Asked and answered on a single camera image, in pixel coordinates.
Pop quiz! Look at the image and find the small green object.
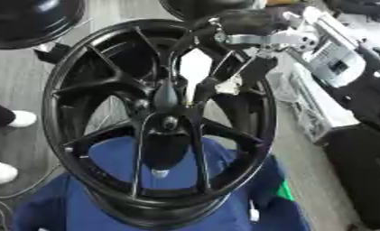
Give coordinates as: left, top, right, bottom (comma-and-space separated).
274, 180, 297, 202

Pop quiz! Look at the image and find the small white object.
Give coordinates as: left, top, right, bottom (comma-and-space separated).
247, 199, 263, 224

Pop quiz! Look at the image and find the black floor stand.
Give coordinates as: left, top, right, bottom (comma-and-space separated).
32, 42, 75, 65

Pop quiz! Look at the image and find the grey floor cable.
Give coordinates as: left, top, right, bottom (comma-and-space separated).
0, 162, 63, 200

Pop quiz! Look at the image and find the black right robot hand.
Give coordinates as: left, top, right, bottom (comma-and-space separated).
152, 8, 305, 113

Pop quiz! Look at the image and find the black round wheel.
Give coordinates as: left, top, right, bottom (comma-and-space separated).
0, 0, 88, 51
158, 0, 259, 22

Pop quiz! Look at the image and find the black case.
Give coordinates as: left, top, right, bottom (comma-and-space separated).
320, 122, 380, 231

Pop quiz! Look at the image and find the black spoked wheel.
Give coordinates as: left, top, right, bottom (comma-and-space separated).
41, 18, 278, 230

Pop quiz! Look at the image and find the person's white shoe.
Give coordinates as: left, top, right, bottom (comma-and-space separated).
0, 162, 21, 185
6, 109, 40, 129

